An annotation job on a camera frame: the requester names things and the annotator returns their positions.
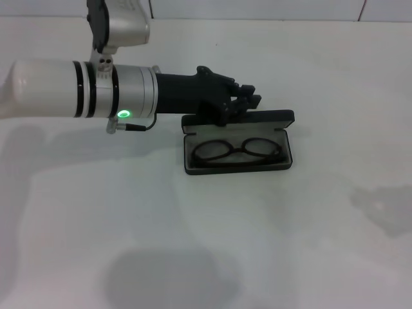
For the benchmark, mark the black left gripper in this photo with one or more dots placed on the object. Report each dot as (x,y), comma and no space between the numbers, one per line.
(186,93)

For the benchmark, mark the black glasses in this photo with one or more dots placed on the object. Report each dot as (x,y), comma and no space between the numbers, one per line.
(225,162)

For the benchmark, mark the black glasses case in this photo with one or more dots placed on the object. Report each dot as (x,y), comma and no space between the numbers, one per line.
(238,170)

